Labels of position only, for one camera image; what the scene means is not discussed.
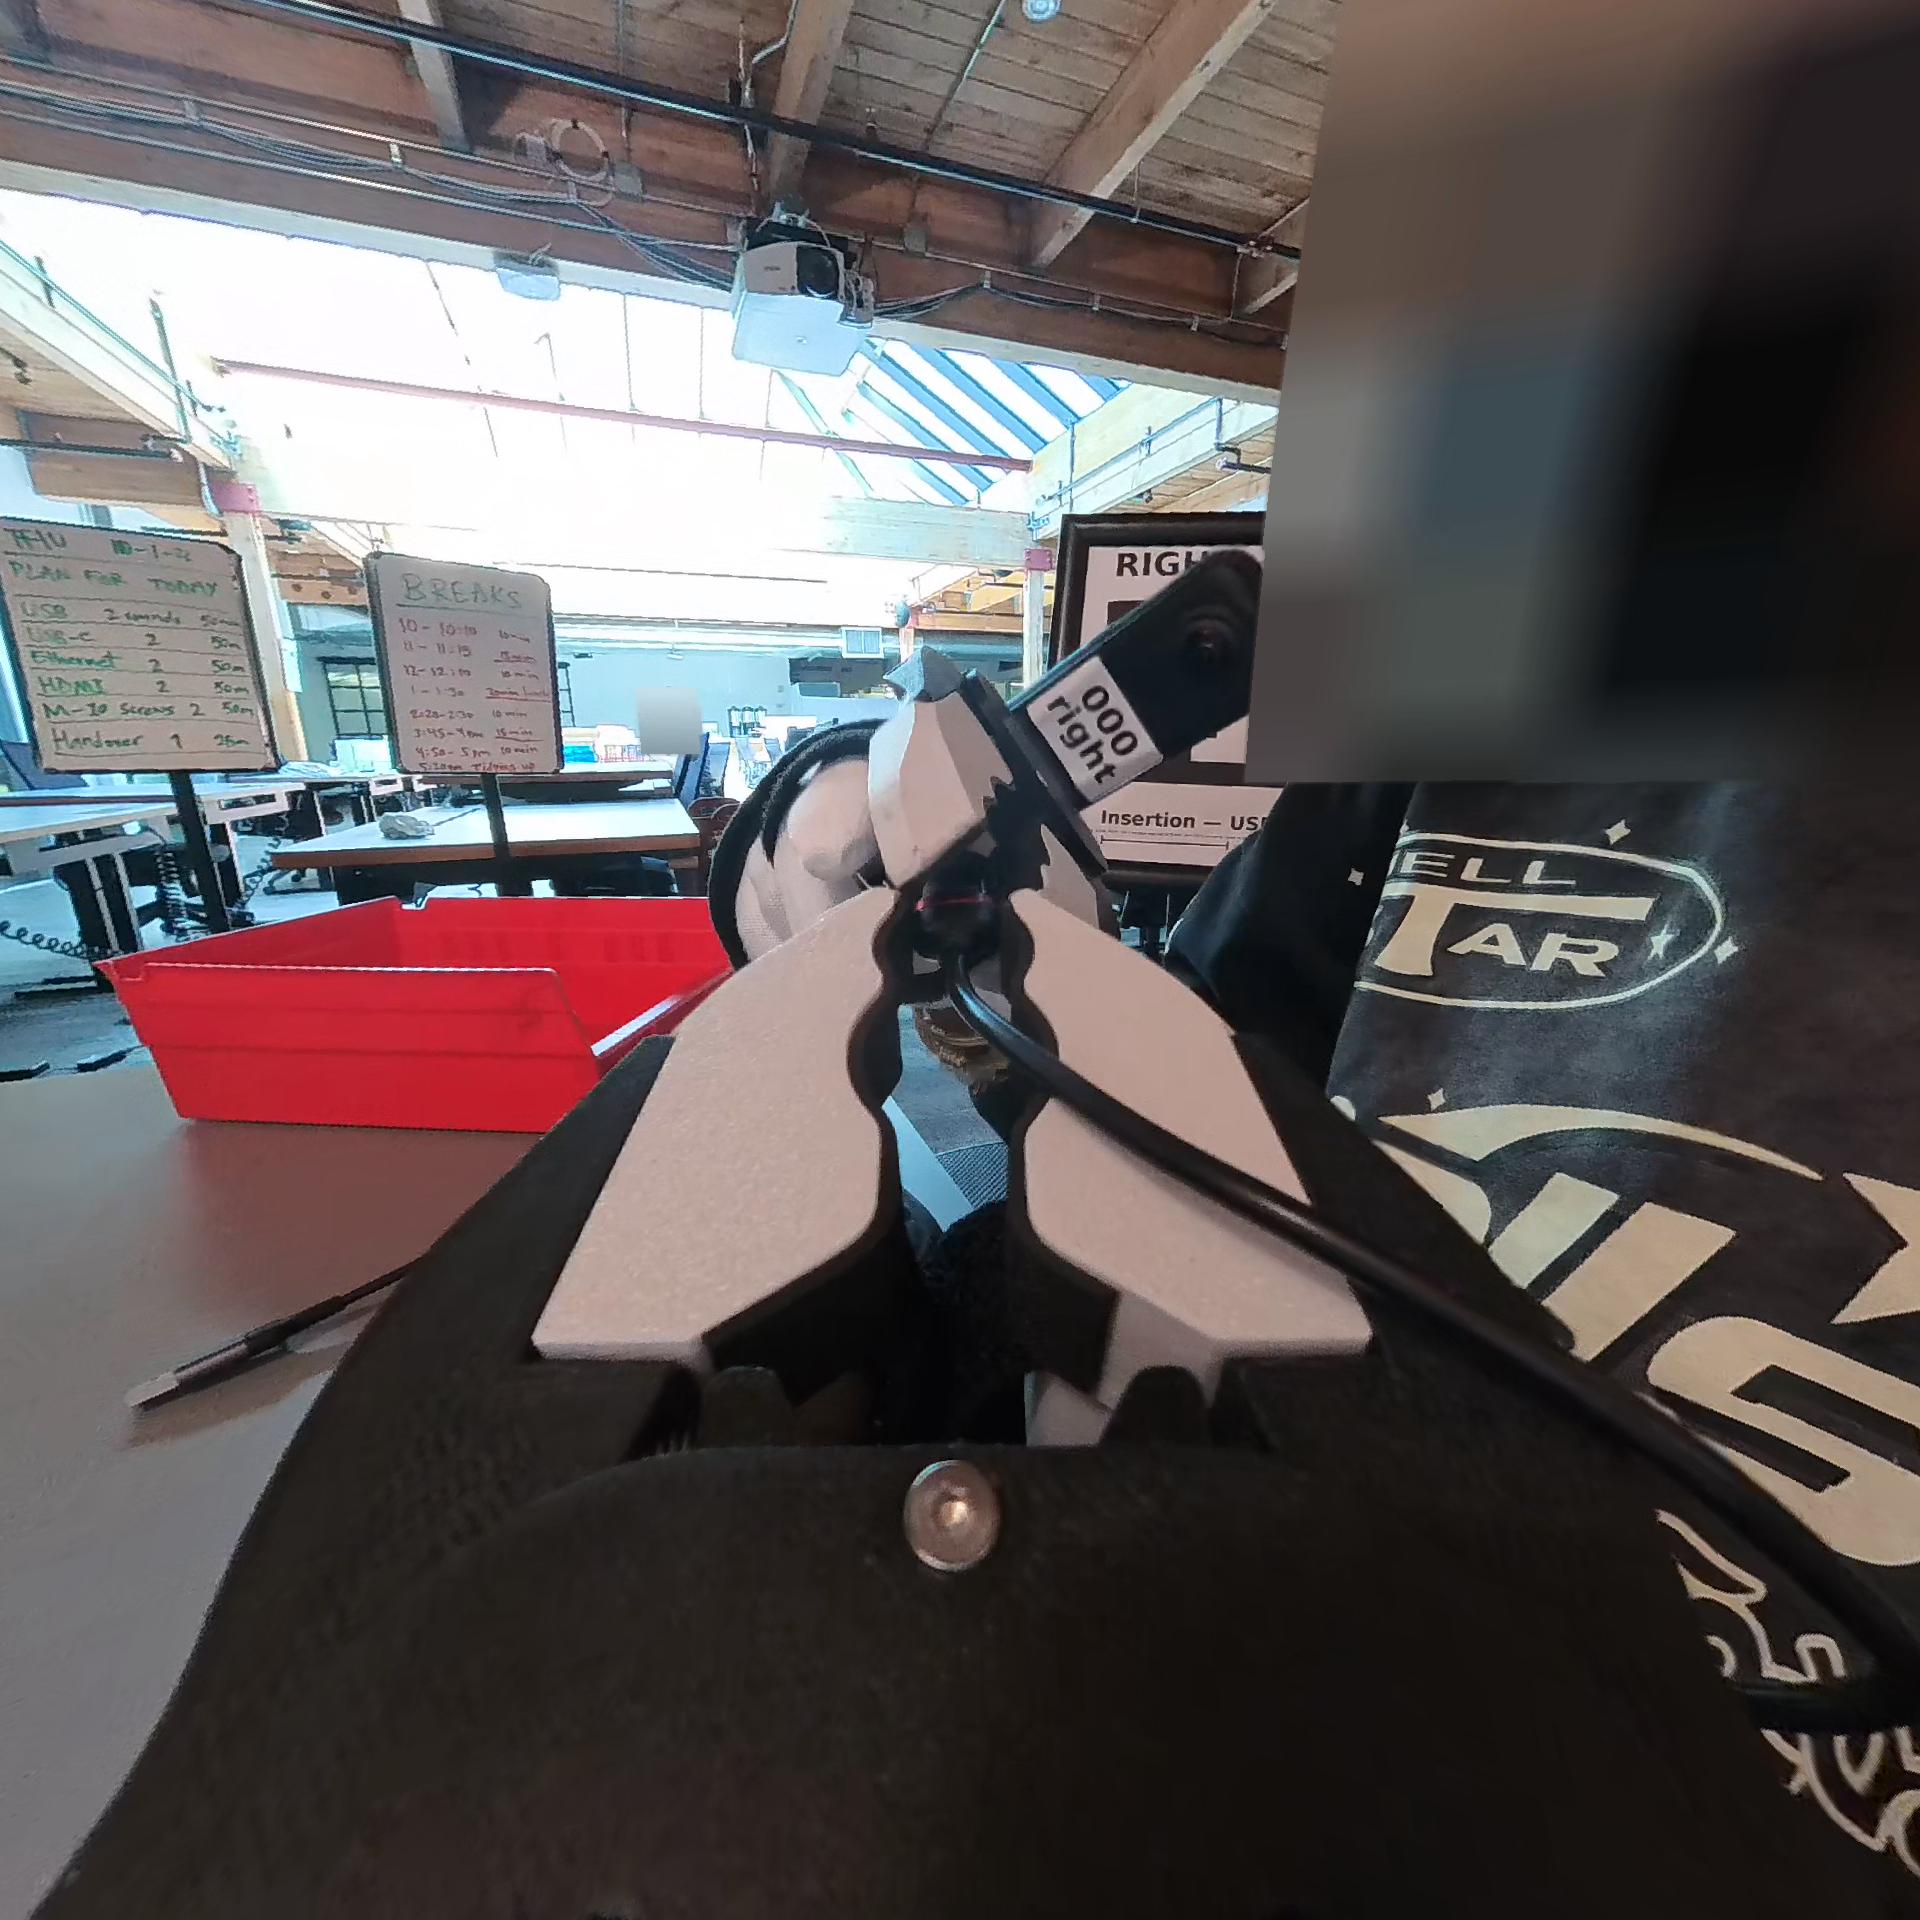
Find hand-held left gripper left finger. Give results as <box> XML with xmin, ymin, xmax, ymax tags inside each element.
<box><xmin>533</xmin><ymin>891</ymin><xmax>911</xmax><ymax>1373</ymax></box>

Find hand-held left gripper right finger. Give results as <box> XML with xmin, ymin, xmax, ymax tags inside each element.
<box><xmin>1006</xmin><ymin>891</ymin><xmax>1374</xmax><ymax>1452</ymax></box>

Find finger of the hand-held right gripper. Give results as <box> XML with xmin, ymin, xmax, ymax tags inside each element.
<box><xmin>990</xmin><ymin>779</ymin><xmax>1125</xmax><ymax>940</ymax></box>
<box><xmin>866</xmin><ymin>644</ymin><xmax>999</xmax><ymax>893</ymax></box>

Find thin black usb cable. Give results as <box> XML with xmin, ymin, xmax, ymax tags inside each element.
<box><xmin>896</xmin><ymin>883</ymin><xmax>1920</xmax><ymax>1735</ymax></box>

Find red plastic bin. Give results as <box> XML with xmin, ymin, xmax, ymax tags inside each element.
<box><xmin>95</xmin><ymin>893</ymin><xmax>736</xmax><ymax>1137</ymax></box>

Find person's right forearm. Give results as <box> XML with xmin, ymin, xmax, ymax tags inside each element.
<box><xmin>1162</xmin><ymin>785</ymin><xmax>1420</xmax><ymax>1081</ymax></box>

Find person's right hand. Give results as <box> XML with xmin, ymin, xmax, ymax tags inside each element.
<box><xmin>732</xmin><ymin>765</ymin><xmax>902</xmax><ymax>963</ymax></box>

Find square marker sign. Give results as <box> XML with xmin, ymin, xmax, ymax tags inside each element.
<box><xmin>1046</xmin><ymin>509</ymin><xmax>1285</xmax><ymax>884</ymax></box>

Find handwritten whiteboard on stand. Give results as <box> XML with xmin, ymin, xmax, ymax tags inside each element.
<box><xmin>0</xmin><ymin>515</ymin><xmax>282</xmax><ymax>936</ymax></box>
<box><xmin>363</xmin><ymin>551</ymin><xmax>567</xmax><ymax>903</ymax></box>

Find white ceiling projector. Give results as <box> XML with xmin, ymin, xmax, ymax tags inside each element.
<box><xmin>727</xmin><ymin>217</ymin><xmax>879</xmax><ymax>378</ymax></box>

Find person's black printed shirt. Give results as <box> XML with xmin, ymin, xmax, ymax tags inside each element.
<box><xmin>1328</xmin><ymin>779</ymin><xmax>1920</xmax><ymax>1864</ymax></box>

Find gold bracelets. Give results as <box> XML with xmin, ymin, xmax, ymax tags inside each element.
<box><xmin>911</xmin><ymin>996</ymin><xmax>1024</xmax><ymax>1087</ymax></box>

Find black cable silver plug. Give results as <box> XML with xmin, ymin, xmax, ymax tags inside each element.
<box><xmin>124</xmin><ymin>1266</ymin><xmax>414</xmax><ymax>1415</ymax></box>

